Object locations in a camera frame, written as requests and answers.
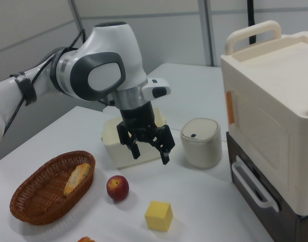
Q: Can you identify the orange cabinet door handle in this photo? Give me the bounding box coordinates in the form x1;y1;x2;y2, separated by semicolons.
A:
226;91;235;124

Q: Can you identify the toy bread slice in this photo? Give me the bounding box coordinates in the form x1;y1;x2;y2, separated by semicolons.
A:
63;163;91;197

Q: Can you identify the white drawer handle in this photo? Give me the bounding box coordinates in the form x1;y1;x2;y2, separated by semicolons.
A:
231;162;280;209

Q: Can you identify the cream open plastic box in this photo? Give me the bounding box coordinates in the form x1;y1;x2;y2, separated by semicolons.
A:
100;107;167;169

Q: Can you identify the red toy apple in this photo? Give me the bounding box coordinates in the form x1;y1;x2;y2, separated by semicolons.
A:
106;175;130;202

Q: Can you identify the black cable strap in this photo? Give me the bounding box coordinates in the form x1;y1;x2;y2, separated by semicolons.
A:
9;72;37;106

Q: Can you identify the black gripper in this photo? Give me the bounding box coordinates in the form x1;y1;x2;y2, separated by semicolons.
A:
116;100;176;166

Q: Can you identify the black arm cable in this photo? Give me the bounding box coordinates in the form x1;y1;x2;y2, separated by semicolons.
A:
2;29;87;138

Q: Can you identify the dark brown drawer box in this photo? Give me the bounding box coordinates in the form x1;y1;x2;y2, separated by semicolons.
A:
226;131;308;242

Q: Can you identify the small cream trash can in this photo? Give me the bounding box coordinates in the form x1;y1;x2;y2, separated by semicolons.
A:
180;118;222;169

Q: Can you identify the black vertical pole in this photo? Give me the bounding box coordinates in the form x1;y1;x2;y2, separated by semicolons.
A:
246;0;257;46

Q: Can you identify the cream toy cabinet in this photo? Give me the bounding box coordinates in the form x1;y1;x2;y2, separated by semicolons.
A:
221;20;308;217

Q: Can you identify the yellow foam cube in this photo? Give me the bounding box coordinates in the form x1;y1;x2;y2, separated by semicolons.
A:
144;200;174;232

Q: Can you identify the brown wicker basket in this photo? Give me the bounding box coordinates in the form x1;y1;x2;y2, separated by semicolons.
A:
10;150;96;226

